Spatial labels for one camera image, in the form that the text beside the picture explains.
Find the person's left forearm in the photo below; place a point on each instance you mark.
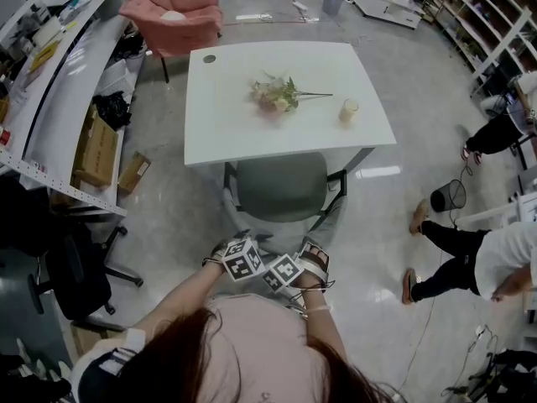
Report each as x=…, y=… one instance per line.
x=184, y=296

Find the small white side table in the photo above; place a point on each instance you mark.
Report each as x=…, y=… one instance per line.
x=528, y=208

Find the white low cabinet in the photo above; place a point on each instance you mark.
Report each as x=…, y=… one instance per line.
x=386, y=4

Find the pink wrist band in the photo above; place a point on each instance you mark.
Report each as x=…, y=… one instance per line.
x=317, y=309

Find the white desk table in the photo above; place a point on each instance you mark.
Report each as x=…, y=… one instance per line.
x=235, y=132

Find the person's right hand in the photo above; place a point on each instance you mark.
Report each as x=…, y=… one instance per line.
x=319, y=255

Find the black white-striped garment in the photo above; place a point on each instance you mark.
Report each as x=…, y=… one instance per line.
x=96, y=376

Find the black plastic bag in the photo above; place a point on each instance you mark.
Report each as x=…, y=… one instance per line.
x=111, y=111

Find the wooden pallet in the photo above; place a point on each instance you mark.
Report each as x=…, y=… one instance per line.
x=88, y=338

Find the large cardboard box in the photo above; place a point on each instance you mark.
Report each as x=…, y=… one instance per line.
x=98, y=149

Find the black office chair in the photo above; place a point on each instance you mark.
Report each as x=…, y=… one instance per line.
x=79, y=275

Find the person's right forearm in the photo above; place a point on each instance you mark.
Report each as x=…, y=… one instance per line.
x=325, y=330

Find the person's pink top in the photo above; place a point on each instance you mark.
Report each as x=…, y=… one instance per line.
x=268, y=351

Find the white plastic basket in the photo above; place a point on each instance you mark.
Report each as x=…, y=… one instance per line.
x=117, y=78

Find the white metal shelving rack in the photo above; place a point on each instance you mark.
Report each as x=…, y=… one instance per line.
x=71, y=111

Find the white open shelf unit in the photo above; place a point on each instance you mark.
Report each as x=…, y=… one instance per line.
x=503, y=40

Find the grey waste bin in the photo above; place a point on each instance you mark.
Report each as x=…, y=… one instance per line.
x=331, y=4

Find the white power strip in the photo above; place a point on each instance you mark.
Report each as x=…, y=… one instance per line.
x=300, y=6

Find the yellow box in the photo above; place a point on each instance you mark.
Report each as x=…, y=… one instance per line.
x=44, y=55

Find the red can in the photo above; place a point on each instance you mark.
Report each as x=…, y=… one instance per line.
x=5, y=136

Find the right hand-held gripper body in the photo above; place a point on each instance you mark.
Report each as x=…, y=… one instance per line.
x=281, y=273

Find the small cardboard box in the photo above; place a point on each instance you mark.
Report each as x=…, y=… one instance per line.
x=134, y=172

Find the cream glass candle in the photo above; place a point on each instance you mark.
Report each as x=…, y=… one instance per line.
x=348, y=113

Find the flower bouquet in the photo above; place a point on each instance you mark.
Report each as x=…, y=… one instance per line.
x=277, y=97

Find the person's grey trousers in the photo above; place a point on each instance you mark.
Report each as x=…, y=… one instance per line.
x=247, y=289

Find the grey office chair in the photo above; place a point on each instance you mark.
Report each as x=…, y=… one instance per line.
x=281, y=187

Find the white round cushion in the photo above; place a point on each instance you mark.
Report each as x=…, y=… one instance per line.
x=173, y=16

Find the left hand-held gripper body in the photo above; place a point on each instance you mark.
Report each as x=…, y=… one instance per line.
x=241, y=263

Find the pink armchair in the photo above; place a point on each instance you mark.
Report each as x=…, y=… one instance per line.
x=180, y=27

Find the black mesh waste bin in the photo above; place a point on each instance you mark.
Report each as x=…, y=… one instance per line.
x=453, y=193

